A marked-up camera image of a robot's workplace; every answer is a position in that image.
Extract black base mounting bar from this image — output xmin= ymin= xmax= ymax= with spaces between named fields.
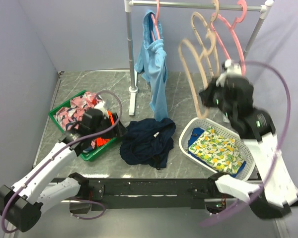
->
xmin=59 ymin=177 xmax=236 ymax=215

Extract navy blue shorts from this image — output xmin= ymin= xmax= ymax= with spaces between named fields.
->
xmin=120 ymin=118 xmax=176 ymax=170

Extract green plastic tray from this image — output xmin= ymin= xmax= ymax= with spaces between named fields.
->
xmin=48 ymin=90 xmax=118 ymax=162

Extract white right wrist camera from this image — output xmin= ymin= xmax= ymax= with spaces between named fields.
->
xmin=216 ymin=59 xmax=242 ymax=87

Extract pink empty hanger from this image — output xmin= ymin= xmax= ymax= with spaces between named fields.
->
xmin=211 ymin=0 xmax=247 ymax=62

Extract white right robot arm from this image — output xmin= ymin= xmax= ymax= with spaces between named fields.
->
xmin=199 ymin=75 xmax=298 ymax=222

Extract pink patterned garment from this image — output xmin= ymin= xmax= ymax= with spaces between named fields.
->
xmin=55 ymin=91 xmax=107 ymax=152

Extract lemon print garment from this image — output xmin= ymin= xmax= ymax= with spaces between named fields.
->
xmin=188 ymin=126 xmax=244 ymax=174

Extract white plastic laundry basket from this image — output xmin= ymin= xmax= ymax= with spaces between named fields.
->
xmin=179 ymin=118 xmax=255 ymax=181

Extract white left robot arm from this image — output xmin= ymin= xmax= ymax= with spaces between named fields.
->
xmin=0 ymin=108 xmax=122 ymax=234

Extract beige hanger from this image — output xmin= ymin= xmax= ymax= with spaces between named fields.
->
xmin=178 ymin=32 xmax=218 ymax=119
xmin=191 ymin=0 xmax=220 ymax=76

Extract pink hanger holding shorts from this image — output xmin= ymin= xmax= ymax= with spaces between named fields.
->
xmin=150 ymin=0 xmax=162 ymax=41

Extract light blue shorts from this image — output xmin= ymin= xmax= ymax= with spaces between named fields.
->
xmin=134 ymin=10 xmax=168 ymax=121

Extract orange garment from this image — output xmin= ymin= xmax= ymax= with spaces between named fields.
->
xmin=95 ymin=111 xmax=114 ymax=147

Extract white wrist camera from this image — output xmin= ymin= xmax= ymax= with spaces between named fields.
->
xmin=216 ymin=59 xmax=242 ymax=87
xmin=93 ymin=99 xmax=109 ymax=118

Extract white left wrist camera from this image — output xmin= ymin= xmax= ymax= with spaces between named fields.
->
xmin=93 ymin=99 xmax=109 ymax=118

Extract metal clothes rack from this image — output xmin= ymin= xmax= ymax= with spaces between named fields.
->
xmin=124 ymin=0 xmax=274 ymax=117

